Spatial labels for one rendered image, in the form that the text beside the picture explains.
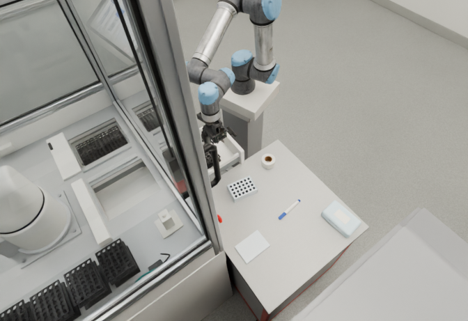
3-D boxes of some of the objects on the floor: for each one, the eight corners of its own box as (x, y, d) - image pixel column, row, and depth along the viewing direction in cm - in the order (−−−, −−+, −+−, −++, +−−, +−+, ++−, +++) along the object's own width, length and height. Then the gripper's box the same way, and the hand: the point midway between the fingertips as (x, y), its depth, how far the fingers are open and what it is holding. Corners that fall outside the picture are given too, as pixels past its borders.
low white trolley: (269, 200, 227) (278, 138, 166) (331, 270, 196) (369, 226, 135) (205, 246, 208) (186, 196, 147) (261, 332, 178) (269, 314, 116)
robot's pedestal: (239, 141, 260) (236, 72, 199) (269, 157, 250) (276, 89, 188) (219, 166, 246) (209, 100, 185) (249, 184, 236) (250, 120, 174)
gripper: (206, 130, 118) (212, 160, 135) (229, 117, 121) (231, 148, 139) (195, 117, 122) (201, 147, 139) (217, 104, 126) (221, 136, 143)
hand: (212, 142), depth 139 cm, fingers open, 3 cm apart
